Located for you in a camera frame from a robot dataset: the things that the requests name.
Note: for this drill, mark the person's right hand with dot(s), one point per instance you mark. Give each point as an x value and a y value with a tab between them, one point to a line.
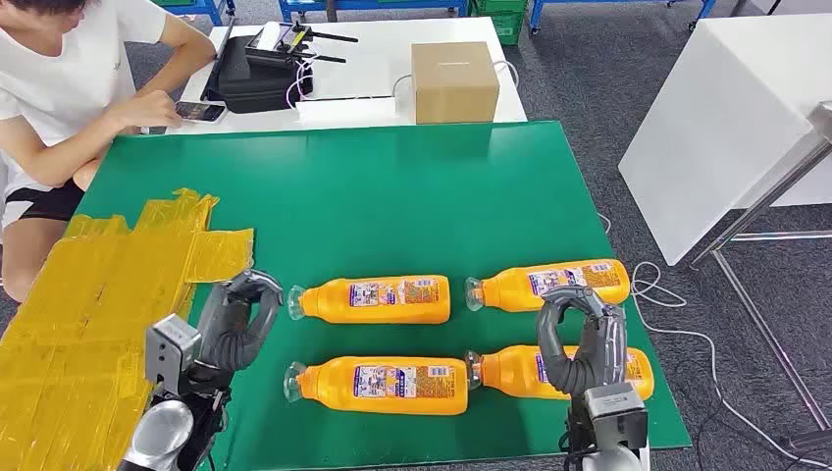
143	110

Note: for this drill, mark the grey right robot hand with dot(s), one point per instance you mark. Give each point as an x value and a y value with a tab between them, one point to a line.
604	351

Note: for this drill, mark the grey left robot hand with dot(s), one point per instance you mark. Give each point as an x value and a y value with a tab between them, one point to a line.
227	331

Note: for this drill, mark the smartphone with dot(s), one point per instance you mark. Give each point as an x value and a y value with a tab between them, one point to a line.
205	112

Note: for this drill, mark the orange detergent bottle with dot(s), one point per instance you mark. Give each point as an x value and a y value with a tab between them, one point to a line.
325	390
507	374
507	292
390	312

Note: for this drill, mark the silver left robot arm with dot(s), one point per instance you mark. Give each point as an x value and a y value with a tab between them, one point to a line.
159	432

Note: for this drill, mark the person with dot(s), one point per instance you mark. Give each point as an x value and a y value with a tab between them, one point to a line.
58	71

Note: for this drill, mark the black carrying case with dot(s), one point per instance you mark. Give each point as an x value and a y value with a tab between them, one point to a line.
253	84

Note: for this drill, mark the blue metal rack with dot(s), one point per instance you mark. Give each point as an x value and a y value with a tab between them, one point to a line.
537	16
201	8
390	8

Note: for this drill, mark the yellow taped cardboard sheet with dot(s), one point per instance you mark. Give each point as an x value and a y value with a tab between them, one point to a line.
78	325

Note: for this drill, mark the black remote controller with antennas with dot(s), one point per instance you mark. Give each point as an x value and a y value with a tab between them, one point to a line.
279	45

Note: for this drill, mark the green table board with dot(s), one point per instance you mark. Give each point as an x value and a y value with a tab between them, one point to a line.
390	195

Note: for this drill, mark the large white table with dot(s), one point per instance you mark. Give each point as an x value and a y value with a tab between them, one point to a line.
715	130

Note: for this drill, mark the brown cardboard box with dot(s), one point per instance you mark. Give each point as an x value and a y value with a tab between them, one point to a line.
455	84

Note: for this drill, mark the green plastic crate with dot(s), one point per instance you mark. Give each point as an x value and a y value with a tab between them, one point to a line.
507	26

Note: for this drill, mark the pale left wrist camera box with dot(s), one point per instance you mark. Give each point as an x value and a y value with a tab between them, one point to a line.
170	351

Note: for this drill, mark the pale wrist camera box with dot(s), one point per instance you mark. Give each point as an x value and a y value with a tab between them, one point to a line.
614	416
170	351

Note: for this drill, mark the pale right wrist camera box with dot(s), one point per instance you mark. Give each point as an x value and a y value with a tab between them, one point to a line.
614	416

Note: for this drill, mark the grey metal table frame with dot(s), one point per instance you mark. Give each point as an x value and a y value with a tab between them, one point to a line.
760	207

